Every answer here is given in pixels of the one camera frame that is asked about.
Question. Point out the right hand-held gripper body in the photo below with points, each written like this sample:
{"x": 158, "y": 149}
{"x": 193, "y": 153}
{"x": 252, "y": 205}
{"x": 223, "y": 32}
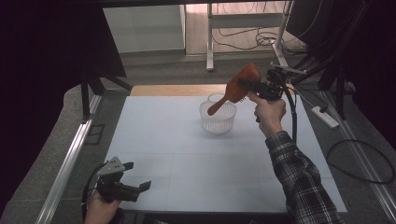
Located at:
{"x": 274, "y": 88}

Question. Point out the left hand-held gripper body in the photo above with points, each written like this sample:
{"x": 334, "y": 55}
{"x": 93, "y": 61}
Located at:
{"x": 113, "y": 188}

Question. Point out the wooden hairbrush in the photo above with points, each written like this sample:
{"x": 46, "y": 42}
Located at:
{"x": 236, "y": 90}

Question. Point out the white plastic basket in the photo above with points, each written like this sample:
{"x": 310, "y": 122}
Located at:
{"x": 218, "y": 124}

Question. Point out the person's left hand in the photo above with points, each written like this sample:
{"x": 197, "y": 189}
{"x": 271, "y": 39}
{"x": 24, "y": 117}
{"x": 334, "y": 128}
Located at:
{"x": 99, "y": 211}

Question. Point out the person's right hand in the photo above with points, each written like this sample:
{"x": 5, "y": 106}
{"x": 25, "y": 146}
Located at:
{"x": 271, "y": 116}

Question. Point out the pale blue table mat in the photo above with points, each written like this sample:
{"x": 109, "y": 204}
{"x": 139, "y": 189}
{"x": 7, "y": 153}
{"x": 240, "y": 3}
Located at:
{"x": 155, "y": 130}

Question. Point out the black plug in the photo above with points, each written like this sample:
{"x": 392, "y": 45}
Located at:
{"x": 324, "y": 109}

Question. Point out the white power strip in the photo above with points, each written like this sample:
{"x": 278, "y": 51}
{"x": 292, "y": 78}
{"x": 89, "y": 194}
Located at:
{"x": 325, "y": 117}

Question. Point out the black metal stand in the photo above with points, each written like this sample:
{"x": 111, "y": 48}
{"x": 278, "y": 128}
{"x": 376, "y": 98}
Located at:
{"x": 341, "y": 90}
{"x": 85, "y": 93}

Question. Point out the wooden table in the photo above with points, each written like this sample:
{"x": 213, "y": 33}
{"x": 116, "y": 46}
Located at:
{"x": 174, "y": 90}

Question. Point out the dark curtain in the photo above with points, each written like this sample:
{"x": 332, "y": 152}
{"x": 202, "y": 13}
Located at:
{"x": 379, "y": 62}
{"x": 40, "y": 62}

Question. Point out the white partition panel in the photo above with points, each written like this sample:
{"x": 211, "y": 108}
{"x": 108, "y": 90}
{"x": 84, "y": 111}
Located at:
{"x": 143, "y": 28}

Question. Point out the aluminium rail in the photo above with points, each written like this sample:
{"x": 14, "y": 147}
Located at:
{"x": 67, "y": 168}
{"x": 361, "y": 149}

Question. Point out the white desk frame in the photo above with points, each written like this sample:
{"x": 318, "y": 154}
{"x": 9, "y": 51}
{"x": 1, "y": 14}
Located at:
{"x": 210, "y": 46}

